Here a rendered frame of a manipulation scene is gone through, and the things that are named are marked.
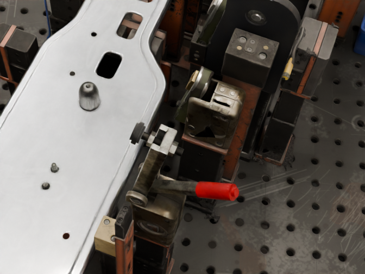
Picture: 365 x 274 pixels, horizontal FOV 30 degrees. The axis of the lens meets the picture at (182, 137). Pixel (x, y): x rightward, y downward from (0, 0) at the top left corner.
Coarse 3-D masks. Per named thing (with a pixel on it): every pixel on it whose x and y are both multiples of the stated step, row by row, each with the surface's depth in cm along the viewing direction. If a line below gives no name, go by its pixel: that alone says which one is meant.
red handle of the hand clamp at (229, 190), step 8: (160, 184) 92; (168, 184) 91; (176, 184) 91; (184, 184) 90; (192, 184) 89; (200, 184) 88; (208, 184) 87; (216, 184) 87; (224, 184) 86; (232, 184) 86; (160, 192) 93; (168, 192) 92; (176, 192) 91; (184, 192) 90; (192, 192) 89; (200, 192) 88; (208, 192) 87; (216, 192) 86; (224, 192) 86; (232, 192) 86; (232, 200) 86
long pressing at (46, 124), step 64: (128, 0) 117; (64, 64) 110; (128, 64) 111; (0, 128) 104; (64, 128) 105; (128, 128) 106; (0, 192) 99; (64, 192) 100; (0, 256) 95; (64, 256) 95
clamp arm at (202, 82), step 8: (200, 72) 98; (208, 72) 99; (192, 80) 99; (200, 80) 98; (208, 80) 98; (192, 88) 99; (200, 88) 99; (184, 96) 106; (192, 96) 101; (200, 96) 100; (176, 104) 108; (184, 104) 104; (176, 112) 108; (184, 112) 106; (184, 120) 108
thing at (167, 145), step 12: (132, 132) 81; (144, 132) 82; (168, 132) 81; (156, 144) 82; (168, 144) 81; (156, 156) 81; (180, 156) 82; (144, 168) 85; (156, 168) 84; (144, 180) 89; (144, 192) 92
